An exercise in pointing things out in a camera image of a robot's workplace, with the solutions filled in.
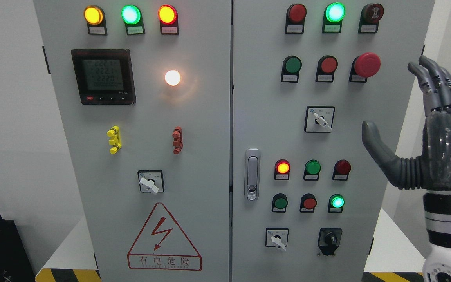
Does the red push button lower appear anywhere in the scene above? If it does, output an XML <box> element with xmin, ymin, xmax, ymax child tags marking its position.
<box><xmin>299</xmin><ymin>194</ymin><xmax>318</xmax><ymax>213</ymax></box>

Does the green indicator light top left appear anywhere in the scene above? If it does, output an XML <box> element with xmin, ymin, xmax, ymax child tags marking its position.
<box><xmin>121</xmin><ymin>5</ymin><xmax>145</xmax><ymax>36</ymax></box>

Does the green indicator light top right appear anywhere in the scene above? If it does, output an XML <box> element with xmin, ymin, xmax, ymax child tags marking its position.
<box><xmin>322</xmin><ymin>2</ymin><xmax>346</xmax><ymax>34</ymax></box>

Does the yellow indicator light top left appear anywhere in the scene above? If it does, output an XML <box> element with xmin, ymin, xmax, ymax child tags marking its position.
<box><xmin>83</xmin><ymin>5</ymin><xmax>107</xmax><ymax>36</ymax></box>

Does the red-orange indicator light top left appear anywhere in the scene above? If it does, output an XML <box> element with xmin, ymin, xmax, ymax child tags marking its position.
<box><xmin>158</xmin><ymin>5</ymin><xmax>179</xmax><ymax>35</ymax></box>

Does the black key selector switch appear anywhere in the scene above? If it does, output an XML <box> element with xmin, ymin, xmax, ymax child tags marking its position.
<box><xmin>318</xmin><ymin>228</ymin><xmax>343</xmax><ymax>256</ymax></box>

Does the red push button upper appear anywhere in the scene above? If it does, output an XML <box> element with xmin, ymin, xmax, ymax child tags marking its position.
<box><xmin>315</xmin><ymin>55</ymin><xmax>338</xmax><ymax>83</ymax></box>

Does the red electric danger warning sign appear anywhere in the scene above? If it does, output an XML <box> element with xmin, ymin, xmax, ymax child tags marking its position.
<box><xmin>127</xmin><ymin>202</ymin><xmax>202</xmax><ymax>271</ymax></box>

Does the silver door latch handle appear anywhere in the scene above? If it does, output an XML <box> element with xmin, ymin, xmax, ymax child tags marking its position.
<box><xmin>244</xmin><ymin>148</ymin><xmax>261</xmax><ymax>201</ymax></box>

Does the red emergency stop button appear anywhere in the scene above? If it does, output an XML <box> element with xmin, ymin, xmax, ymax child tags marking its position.
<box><xmin>348</xmin><ymin>52</ymin><xmax>381</xmax><ymax>83</ymax></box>

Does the yellow terminal clip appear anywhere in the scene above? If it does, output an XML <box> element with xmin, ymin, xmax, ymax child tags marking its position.
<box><xmin>106</xmin><ymin>125</ymin><xmax>122</xmax><ymax>155</ymax></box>

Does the digital power meter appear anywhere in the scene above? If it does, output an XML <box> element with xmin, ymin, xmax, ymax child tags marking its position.
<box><xmin>71</xmin><ymin>49</ymin><xmax>136</xmax><ymax>105</ymax></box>

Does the red push button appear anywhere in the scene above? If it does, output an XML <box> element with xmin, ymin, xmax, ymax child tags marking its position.
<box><xmin>315</xmin><ymin>55</ymin><xmax>338</xmax><ymax>83</ymax></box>
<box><xmin>299</xmin><ymin>194</ymin><xmax>318</xmax><ymax>213</ymax></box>

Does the gray robotic hand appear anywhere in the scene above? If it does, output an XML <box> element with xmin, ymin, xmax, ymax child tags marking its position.
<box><xmin>362</xmin><ymin>55</ymin><xmax>451</xmax><ymax>192</ymax></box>

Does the red terminal clip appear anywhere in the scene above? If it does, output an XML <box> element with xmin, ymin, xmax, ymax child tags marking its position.
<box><xmin>172</xmin><ymin>126</ymin><xmax>183</xmax><ymax>155</ymax></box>

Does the dark red buzzer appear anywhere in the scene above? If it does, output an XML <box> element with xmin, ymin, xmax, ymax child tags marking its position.
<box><xmin>358</xmin><ymin>3</ymin><xmax>384</xmax><ymax>34</ymax></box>

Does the gray rotary switch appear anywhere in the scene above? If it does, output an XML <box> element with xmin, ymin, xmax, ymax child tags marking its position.
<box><xmin>304</xmin><ymin>106</ymin><xmax>335</xmax><ymax>133</ymax></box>
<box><xmin>265</xmin><ymin>227</ymin><xmax>289</xmax><ymax>251</ymax></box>

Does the gray cabinet door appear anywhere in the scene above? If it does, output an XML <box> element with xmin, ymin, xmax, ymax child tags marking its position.
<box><xmin>34</xmin><ymin>0</ymin><xmax>232</xmax><ymax>282</ymax></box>
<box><xmin>231</xmin><ymin>0</ymin><xmax>435</xmax><ymax>282</ymax></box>

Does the left gray cabinet door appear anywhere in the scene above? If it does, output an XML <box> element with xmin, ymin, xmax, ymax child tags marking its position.
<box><xmin>34</xmin><ymin>0</ymin><xmax>232</xmax><ymax>282</ymax></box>

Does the right gray cabinet door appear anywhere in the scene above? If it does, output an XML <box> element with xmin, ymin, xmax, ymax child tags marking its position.
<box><xmin>231</xmin><ymin>0</ymin><xmax>435</xmax><ymax>282</ymax></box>

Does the lit green push button lower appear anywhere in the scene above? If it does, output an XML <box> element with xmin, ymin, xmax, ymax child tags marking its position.
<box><xmin>327</xmin><ymin>194</ymin><xmax>345</xmax><ymax>213</ymax></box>

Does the black box lower left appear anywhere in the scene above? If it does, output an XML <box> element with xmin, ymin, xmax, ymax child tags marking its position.
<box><xmin>0</xmin><ymin>214</ymin><xmax>35</xmax><ymax>282</ymax></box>

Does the white glowing lamp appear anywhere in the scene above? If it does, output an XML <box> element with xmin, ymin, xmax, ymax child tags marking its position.
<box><xmin>164</xmin><ymin>69</ymin><xmax>181</xmax><ymax>87</ymax></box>

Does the green push button upper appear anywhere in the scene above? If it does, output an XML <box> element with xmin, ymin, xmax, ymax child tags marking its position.
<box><xmin>280</xmin><ymin>55</ymin><xmax>302</xmax><ymax>83</ymax></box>

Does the red indicator light top right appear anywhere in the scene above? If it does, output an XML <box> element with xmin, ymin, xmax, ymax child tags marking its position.
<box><xmin>285</xmin><ymin>3</ymin><xmax>307</xmax><ymax>34</ymax></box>

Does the lit red indicator light middle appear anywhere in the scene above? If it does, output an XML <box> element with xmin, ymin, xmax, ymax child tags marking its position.
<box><xmin>274</xmin><ymin>159</ymin><xmax>290</xmax><ymax>180</ymax></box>

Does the dark red indicator light middle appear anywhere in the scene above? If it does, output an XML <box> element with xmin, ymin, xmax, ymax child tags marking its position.
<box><xmin>332</xmin><ymin>159</ymin><xmax>352</xmax><ymax>181</ymax></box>

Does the gray rotary switch left door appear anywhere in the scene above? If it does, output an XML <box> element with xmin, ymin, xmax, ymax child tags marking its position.
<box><xmin>137</xmin><ymin>170</ymin><xmax>165</xmax><ymax>195</ymax></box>

